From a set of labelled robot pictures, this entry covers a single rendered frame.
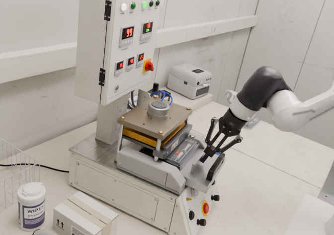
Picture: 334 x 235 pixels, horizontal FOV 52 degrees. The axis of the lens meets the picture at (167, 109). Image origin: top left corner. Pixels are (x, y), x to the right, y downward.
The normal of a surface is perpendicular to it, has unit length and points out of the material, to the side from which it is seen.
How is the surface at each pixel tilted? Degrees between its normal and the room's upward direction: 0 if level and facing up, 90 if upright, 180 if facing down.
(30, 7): 90
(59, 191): 0
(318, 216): 0
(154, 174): 90
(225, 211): 0
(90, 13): 90
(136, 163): 90
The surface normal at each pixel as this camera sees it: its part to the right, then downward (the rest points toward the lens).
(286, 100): -0.20, -0.80
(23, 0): 0.82, 0.36
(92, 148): 0.16, -0.89
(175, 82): -0.64, 0.24
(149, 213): -0.43, 0.33
